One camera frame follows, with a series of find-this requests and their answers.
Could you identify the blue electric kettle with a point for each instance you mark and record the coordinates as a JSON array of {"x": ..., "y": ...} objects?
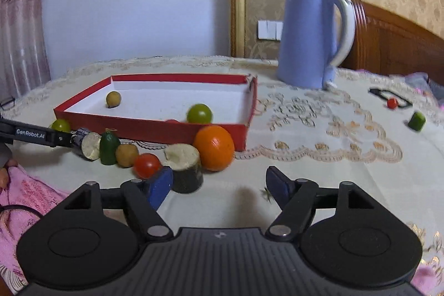
[{"x": 305, "y": 39}]

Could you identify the large cut cucumber chunk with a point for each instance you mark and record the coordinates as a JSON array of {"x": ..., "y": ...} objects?
[{"x": 185, "y": 168}]

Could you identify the green tomato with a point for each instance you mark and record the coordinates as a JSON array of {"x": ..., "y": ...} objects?
[
  {"x": 61, "y": 125},
  {"x": 199, "y": 114}
]

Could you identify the pink curtain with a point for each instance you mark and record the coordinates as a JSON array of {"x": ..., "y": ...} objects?
[{"x": 20, "y": 15}]

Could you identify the small cut cucumber chunk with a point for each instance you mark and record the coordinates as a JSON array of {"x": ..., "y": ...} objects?
[{"x": 91, "y": 145}]

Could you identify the yellow-brown round fruit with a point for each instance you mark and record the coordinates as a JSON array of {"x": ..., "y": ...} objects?
[{"x": 113, "y": 99}]

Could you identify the orange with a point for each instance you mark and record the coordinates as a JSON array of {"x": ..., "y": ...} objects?
[{"x": 214, "y": 147}]

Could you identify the black eyeglasses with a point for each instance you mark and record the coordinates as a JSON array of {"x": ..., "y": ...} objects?
[
  {"x": 7, "y": 103},
  {"x": 386, "y": 95}
]

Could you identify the purple grey bedding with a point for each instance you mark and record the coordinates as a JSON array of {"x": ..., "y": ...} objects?
[{"x": 421, "y": 82}]

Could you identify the red cardboard box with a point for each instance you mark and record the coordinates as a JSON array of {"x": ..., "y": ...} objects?
[{"x": 180, "y": 101}]

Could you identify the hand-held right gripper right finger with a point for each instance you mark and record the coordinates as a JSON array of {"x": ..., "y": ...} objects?
[{"x": 277, "y": 185}]

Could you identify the red cherry tomato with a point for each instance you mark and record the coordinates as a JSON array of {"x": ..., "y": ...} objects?
[
  {"x": 147, "y": 165},
  {"x": 392, "y": 103}
]

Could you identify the green cucumber end piece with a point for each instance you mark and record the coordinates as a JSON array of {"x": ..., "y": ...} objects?
[
  {"x": 109, "y": 147},
  {"x": 416, "y": 121}
]

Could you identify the pink towel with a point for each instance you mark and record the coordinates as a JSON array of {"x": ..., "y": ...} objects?
[{"x": 24, "y": 199}]

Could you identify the white wall switch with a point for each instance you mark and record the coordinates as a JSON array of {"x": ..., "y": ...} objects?
[{"x": 270, "y": 29}]

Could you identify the person's left hand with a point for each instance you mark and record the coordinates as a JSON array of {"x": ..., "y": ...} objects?
[{"x": 5, "y": 174}]

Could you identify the wooden headboard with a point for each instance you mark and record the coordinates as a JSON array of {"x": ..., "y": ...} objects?
[{"x": 395, "y": 39}]

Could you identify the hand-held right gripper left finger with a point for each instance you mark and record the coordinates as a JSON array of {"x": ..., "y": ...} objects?
[{"x": 160, "y": 186}]

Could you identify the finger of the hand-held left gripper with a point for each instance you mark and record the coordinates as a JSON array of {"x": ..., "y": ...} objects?
[{"x": 67, "y": 140}]

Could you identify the small brown potato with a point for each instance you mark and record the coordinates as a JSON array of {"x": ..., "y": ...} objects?
[{"x": 126, "y": 155}]

